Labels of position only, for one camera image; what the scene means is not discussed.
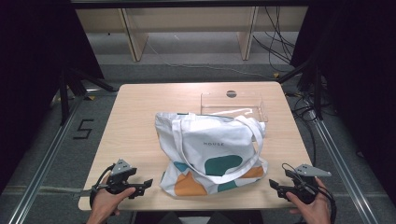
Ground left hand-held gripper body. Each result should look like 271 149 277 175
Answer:
106 158 138 196

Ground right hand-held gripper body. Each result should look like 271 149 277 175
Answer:
285 163 332 205

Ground white tote bag coloured shapes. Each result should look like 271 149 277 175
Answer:
154 111 269 198

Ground person's left hand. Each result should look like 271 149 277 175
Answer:
87 175 137 224

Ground person's right hand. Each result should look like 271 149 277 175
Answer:
285 176 332 224

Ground clear acrylic box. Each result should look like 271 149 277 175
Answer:
200 91 269 123

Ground black metal stand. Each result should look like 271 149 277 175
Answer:
58 66 120 126
276 57 325 121

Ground black curtain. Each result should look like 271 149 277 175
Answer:
289 0 396 206
0 0 106 194

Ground light wooden desk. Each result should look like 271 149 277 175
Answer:
70 0 310 63

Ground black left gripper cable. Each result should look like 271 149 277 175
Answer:
89 163 117 209

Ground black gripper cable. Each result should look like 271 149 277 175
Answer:
281 162 338 224
89 163 117 209

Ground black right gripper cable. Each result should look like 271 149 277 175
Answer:
281 162 338 224

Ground metal floor rail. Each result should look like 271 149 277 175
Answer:
8 92 84 224
311 118 379 224

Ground black cables beside table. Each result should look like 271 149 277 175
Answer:
284 88 319 167

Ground white floor cable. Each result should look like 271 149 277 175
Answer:
145 39 276 79

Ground bundle of black floor cables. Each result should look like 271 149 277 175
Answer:
251 6 297 73

